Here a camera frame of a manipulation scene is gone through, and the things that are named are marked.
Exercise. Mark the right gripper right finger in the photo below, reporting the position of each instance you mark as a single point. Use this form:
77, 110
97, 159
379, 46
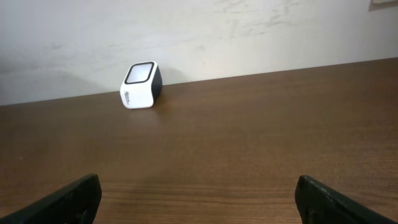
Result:
318, 203

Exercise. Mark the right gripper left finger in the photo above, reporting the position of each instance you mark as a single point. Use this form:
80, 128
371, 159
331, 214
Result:
77, 202

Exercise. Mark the white barcode scanner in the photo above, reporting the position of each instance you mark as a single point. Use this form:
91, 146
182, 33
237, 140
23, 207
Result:
142, 85

